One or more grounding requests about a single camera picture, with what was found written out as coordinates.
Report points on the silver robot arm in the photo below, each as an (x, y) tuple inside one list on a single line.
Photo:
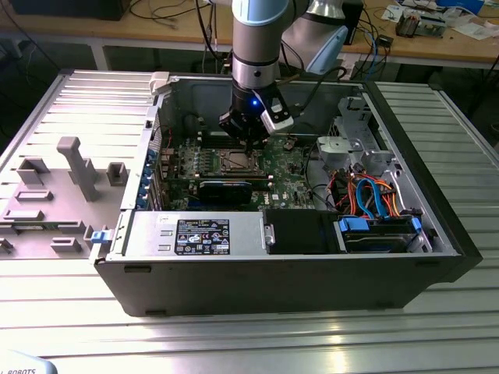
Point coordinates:
[(257, 46)]

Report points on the CPU socket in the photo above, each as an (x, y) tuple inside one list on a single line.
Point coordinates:
[(222, 156)]

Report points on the black graphics card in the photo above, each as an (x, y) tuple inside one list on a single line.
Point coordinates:
[(224, 192)]

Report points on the green motherboard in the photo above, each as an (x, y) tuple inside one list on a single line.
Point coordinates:
[(290, 183)]

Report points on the silver drive cage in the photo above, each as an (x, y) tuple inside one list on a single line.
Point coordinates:
[(339, 150)]

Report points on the black tower box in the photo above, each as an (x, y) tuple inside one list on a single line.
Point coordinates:
[(355, 31)]

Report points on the silver power supply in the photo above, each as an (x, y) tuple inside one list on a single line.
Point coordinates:
[(144, 233)]

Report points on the hard disk in blue carrier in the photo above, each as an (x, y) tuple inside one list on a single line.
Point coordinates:
[(352, 226)]

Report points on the small black box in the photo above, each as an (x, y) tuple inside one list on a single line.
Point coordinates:
[(385, 41)]

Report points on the black PC case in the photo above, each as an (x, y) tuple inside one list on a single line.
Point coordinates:
[(273, 284)]

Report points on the blue plastic latch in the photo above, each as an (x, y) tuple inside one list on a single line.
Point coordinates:
[(100, 237)]

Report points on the copper heat sink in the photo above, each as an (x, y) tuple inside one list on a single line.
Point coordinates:
[(407, 25)]

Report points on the wooden workbench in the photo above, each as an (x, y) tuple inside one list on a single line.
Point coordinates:
[(429, 48)]

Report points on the black equipment box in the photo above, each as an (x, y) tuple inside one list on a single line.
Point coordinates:
[(70, 9)]

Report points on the grey parts rack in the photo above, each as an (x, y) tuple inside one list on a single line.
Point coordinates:
[(58, 212)]

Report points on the grey metal device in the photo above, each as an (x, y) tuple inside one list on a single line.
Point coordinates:
[(432, 27)]

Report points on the blue box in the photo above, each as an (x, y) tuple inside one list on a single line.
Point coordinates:
[(460, 4)]

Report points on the white papers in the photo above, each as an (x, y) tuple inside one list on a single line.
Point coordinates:
[(473, 31)]

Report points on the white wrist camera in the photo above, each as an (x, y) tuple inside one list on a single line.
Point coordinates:
[(278, 124)]

